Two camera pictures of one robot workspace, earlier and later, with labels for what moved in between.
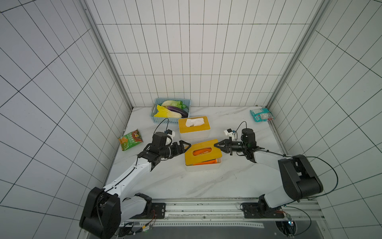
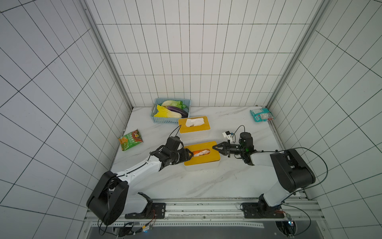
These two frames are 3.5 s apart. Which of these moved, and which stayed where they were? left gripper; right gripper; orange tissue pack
Moved: orange tissue pack; left gripper
Stayed: right gripper
